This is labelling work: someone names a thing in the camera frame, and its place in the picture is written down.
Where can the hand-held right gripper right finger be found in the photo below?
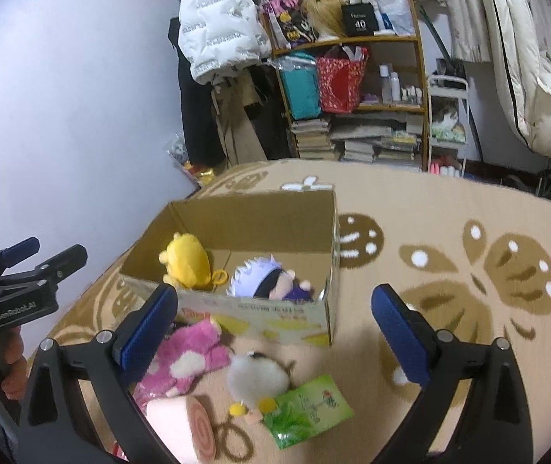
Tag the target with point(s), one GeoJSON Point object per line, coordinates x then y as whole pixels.
{"type": "Point", "coordinates": [396, 333]}

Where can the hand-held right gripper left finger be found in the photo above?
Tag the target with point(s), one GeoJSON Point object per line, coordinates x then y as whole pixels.
{"type": "Point", "coordinates": [153, 319]}

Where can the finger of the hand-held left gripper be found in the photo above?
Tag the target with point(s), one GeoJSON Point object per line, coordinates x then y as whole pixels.
{"type": "Point", "coordinates": [65, 261]}
{"type": "Point", "coordinates": [19, 250]}

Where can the pink plush toy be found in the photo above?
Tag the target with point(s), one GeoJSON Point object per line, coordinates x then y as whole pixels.
{"type": "Point", "coordinates": [183, 362]}

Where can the yellow plush toy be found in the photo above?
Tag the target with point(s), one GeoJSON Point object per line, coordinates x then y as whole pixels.
{"type": "Point", "coordinates": [186, 261]}

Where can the pink roll-shaped plush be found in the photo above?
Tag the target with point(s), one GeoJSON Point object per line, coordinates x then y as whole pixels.
{"type": "Point", "coordinates": [186, 423]}

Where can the green snack packet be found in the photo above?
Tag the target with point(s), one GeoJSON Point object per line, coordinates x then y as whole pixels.
{"type": "Point", "coordinates": [306, 408]}

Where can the white fluffy plush toy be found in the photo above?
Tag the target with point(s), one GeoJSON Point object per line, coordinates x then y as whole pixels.
{"type": "Point", "coordinates": [256, 377]}

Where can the white-haired plush doll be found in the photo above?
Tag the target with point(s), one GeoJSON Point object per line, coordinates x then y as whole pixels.
{"type": "Point", "coordinates": [268, 280]}

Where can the cardboard box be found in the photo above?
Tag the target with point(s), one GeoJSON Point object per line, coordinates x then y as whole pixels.
{"type": "Point", "coordinates": [261, 256]}

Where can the beige flower-print blanket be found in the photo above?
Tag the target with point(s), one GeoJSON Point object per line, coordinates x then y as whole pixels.
{"type": "Point", "coordinates": [449, 275]}

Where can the stack of books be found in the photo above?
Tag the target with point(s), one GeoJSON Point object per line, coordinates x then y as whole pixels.
{"type": "Point", "coordinates": [352, 140]}

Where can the brown paper bags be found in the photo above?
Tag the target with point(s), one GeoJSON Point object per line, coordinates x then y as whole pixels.
{"type": "Point", "coordinates": [236, 125]}

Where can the white metal cart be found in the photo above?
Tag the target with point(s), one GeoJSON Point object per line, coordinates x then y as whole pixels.
{"type": "Point", "coordinates": [447, 116]}

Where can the red gift bag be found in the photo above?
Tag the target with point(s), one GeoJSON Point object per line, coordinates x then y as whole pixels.
{"type": "Point", "coordinates": [340, 82]}

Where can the teal bag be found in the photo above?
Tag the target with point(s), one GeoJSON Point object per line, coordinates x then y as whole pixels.
{"type": "Point", "coordinates": [299, 87]}

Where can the wooden bookshelf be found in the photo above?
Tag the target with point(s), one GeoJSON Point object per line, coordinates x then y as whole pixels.
{"type": "Point", "coordinates": [401, 53]}

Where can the white puffer jacket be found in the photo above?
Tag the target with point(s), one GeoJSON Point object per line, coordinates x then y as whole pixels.
{"type": "Point", "coordinates": [217, 19]}

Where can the white duvet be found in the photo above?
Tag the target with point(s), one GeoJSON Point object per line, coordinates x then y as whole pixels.
{"type": "Point", "coordinates": [526, 48]}

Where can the black box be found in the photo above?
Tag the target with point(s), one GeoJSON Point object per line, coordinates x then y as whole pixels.
{"type": "Point", "coordinates": [360, 20]}

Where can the blonde wig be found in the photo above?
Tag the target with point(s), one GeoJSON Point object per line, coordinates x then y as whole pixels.
{"type": "Point", "coordinates": [323, 14]}

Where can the pink and black bag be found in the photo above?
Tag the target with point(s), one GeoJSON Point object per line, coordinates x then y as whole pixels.
{"type": "Point", "coordinates": [287, 19]}

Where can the white plastic bag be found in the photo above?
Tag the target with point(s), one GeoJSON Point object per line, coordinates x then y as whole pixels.
{"type": "Point", "coordinates": [391, 2]}

